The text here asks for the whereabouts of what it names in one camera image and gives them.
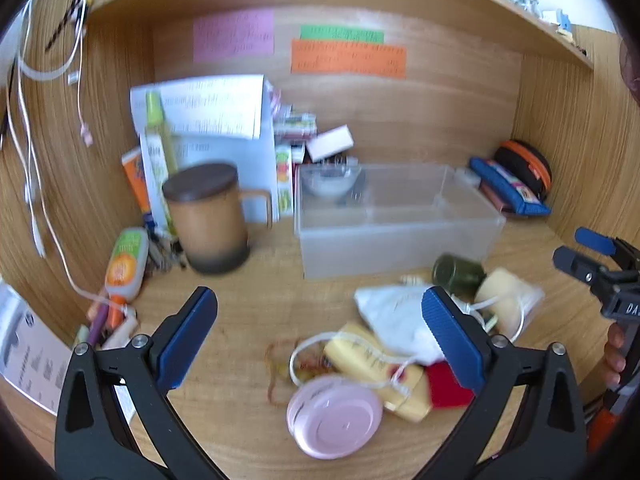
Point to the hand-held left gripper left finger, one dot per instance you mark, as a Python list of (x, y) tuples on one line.
[(190, 340)]

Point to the pink paper note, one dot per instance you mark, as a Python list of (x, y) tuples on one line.
[(234, 35)]

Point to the white printed paper sheet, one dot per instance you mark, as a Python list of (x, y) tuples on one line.
[(210, 105)]

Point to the brown mug with lid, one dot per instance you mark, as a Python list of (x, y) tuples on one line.
[(210, 225)]

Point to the purple pen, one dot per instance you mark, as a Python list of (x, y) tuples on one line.
[(99, 322)]

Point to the person's right hand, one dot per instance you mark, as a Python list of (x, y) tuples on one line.
[(614, 355)]

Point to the brown rubber band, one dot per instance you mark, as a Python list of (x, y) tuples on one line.
[(272, 385)]

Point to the blue pencil pouch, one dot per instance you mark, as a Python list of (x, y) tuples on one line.
[(505, 185)]

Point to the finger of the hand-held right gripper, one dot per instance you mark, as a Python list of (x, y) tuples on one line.
[(575, 262), (595, 241)]

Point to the glass bowl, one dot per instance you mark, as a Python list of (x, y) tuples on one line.
[(330, 180)]

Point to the golden yellow bottle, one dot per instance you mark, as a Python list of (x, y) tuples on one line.
[(360, 355)]

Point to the fruit printed carton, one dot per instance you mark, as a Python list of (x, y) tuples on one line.
[(284, 180)]

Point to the pink flat pouch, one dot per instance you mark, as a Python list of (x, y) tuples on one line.
[(495, 197)]

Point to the orange carton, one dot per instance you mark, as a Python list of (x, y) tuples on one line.
[(135, 180)]

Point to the orange green tube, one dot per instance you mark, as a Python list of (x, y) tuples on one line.
[(125, 265)]

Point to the bunch of metal clips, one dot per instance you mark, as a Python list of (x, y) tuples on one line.
[(165, 252)]

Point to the white pink block box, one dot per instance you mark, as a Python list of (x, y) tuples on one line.
[(330, 142)]

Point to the green paper note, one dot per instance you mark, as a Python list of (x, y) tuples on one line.
[(342, 34)]

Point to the pile of colourful sachets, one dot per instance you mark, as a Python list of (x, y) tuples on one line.
[(295, 125)]

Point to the clear plastic storage box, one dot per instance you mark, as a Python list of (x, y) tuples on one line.
[(400, 240)]

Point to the black orange round case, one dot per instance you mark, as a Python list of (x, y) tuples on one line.
[(527, 162)]

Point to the orange paper note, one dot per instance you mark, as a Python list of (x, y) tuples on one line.
[(350, 59)]

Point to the white leaflet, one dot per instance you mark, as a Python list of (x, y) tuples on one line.
[(30, 355)]

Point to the dark green jar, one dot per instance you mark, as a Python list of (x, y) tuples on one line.
[(457, 275)]

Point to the cream roll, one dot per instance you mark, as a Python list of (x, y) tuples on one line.
[(505, 295)]

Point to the wooden desktop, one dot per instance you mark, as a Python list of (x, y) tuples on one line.
[(240, 310)]

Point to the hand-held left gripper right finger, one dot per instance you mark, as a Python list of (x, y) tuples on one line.
[(450, 340)]

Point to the pink round container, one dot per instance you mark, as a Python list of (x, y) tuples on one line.
[(332, 417)]

